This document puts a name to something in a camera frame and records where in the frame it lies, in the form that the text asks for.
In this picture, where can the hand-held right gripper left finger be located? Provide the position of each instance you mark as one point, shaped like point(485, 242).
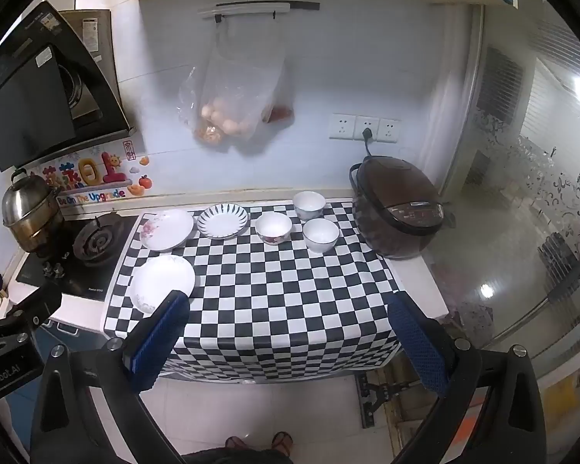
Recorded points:
point(157, 343)

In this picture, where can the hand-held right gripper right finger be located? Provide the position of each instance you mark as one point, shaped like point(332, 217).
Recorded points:
point(418, 348)

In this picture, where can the white plate with faint flowers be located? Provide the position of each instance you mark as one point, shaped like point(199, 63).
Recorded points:
point(160, 281)

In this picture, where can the pink floral plate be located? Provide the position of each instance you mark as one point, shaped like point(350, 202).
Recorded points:
point(167, 229)

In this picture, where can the striped rim plate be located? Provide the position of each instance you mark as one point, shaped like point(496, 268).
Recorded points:
point(222, 221)

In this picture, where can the white bowl with thin rim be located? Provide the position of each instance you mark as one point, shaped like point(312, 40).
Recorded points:
point(321, 233)

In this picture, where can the white bowl with blue print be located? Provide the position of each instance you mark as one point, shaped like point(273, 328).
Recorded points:
point(309, 203)

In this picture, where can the blue base cabinet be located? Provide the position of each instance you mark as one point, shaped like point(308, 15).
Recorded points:
point(89, 337)

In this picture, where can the black glass gas stove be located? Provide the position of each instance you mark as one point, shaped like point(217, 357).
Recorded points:
point(96, 278)

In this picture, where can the round gas burner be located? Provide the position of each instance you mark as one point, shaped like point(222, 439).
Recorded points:
point(98, 242)

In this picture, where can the steel steamer pot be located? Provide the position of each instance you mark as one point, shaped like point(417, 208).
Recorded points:
point(29, 203)

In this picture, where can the black white checkered cloth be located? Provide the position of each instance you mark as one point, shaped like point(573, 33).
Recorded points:
point(270, 290)

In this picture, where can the person's left foot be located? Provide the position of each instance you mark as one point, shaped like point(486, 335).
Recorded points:
point(234, 442)

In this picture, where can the person's foot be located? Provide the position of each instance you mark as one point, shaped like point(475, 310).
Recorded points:
point(283, 441)
point(234, 442)

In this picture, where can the brown rice cooker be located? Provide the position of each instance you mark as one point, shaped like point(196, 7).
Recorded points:
point(396, 208)

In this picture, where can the person's right foot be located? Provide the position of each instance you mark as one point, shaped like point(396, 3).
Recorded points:
point(283, 441)

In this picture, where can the patterned glass sliding door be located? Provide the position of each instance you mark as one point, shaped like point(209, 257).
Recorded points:
point(527, 203)

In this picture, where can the black range hood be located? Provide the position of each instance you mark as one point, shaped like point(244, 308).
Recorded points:
point(29, 101)

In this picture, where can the clear plastic bag of eggs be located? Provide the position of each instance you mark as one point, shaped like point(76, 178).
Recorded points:
point(217, 111)

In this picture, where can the clear plastic bag red item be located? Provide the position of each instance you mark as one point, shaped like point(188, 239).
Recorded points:
point(279, 106)

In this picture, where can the black metal bracket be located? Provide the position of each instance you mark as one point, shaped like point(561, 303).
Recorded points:
point(374, 396)

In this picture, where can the colourful wall sticker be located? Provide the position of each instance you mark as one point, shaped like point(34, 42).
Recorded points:
point(92, 174)

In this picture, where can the white wall outlet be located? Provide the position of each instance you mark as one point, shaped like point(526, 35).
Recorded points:
point(389, 130)
point(373, 123)
point(342, 126)

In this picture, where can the wall hook rail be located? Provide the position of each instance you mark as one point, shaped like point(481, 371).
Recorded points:
point(251, 8)

